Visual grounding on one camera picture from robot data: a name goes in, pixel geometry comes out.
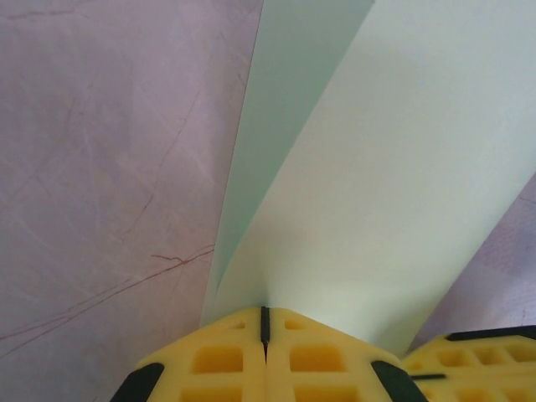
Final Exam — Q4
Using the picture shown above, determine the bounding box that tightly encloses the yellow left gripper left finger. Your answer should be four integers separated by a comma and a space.
111, 307, 270, 402

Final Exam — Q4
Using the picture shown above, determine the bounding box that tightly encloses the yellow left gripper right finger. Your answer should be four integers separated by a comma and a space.
265, 307, 429, 402

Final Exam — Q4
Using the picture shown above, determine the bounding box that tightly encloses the light green paper sheet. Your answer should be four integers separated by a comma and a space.
199, 0, 536, 357

